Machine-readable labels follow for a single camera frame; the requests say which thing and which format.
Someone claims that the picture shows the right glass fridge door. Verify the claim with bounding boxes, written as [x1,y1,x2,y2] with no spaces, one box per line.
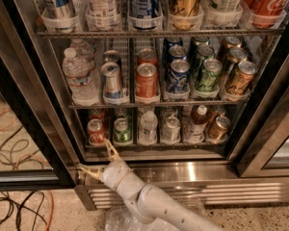
[233,42,289,178]

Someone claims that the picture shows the green can front middle shelf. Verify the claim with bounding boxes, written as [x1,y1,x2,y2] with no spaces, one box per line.
[195,59,223,92]

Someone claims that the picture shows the glass fridge door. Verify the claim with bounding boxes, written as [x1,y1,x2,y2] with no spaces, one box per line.
[0,0,78,191]
[233,42,289,178]

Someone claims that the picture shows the rear water bottle middle shelf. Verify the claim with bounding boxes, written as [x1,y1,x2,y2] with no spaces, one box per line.
[70,38,95,70]

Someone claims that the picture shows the steel fridge base grille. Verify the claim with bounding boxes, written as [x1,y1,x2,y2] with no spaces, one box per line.
[76,162,289,210]

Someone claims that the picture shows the clear plastic bag on floor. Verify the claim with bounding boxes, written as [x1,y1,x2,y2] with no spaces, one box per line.
[105,196,216,231]

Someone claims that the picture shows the brown tea bottle white cap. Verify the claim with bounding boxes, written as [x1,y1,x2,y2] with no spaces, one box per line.
[184,105,208,143]

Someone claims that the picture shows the orange soda can rear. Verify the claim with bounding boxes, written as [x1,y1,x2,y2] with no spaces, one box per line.
[137,48,158,65]

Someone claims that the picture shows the front water bottle middle shelf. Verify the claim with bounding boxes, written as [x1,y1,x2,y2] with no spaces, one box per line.
[62,47,98,106]

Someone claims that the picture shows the large red coke bottle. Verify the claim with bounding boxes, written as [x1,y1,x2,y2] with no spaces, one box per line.
[244,0,288,29]

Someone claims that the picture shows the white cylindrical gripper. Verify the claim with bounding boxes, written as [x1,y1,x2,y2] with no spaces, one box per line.
[79,139,133,191]

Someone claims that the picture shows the silver can bottom shelf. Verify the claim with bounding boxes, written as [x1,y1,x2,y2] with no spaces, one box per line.
[161,116,180,144]

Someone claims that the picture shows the silver blue energy can front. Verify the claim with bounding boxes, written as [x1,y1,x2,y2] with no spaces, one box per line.
[101,62,122,99]

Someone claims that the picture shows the blue tall can top shelf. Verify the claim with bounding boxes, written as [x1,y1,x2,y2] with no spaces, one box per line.
[130,0,159,30]

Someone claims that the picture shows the red coke can front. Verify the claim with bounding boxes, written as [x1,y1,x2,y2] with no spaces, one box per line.
[87,118,108,145]

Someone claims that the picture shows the orange soda can front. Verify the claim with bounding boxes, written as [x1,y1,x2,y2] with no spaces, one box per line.
[136,64,158,98]

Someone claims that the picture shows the blue pepsi can front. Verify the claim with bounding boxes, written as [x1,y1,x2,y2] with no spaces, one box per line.
[166,60,190,93]

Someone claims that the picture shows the left glass fridge door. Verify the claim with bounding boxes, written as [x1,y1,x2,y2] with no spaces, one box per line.
[0,0,78,191]

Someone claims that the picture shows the gold can front middle shelf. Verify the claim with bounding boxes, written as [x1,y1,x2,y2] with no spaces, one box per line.
[225,61,258,95]

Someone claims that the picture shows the red coke can behind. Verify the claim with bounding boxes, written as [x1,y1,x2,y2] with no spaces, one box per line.
[89,109,105,120]

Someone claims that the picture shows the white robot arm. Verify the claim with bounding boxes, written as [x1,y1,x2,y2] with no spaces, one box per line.
[78,139,223,231]

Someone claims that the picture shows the copper can bottom shelf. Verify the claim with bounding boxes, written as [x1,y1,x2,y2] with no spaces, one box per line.
[207,116,231,143]

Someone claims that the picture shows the small water bottle bottom shelf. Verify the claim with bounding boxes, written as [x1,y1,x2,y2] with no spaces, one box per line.
[139,111,158,145]

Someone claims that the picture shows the orange soda can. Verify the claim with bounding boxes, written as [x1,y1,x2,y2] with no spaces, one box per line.
[137,48,158,65]
[136,64,158,98]

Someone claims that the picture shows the red coke can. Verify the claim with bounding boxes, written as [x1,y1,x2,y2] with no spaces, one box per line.
[89,109,105,120]
[87,118,108,145]

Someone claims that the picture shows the gold tall can top shelf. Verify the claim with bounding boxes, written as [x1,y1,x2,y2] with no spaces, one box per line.
[168,0,200,30]

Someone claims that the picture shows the green soda can bottom shelf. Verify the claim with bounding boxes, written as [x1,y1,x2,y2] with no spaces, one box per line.
[114,118,132,143]

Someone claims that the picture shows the black and orange floor cables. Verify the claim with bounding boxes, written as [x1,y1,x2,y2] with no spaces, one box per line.
[0,99,55,231]

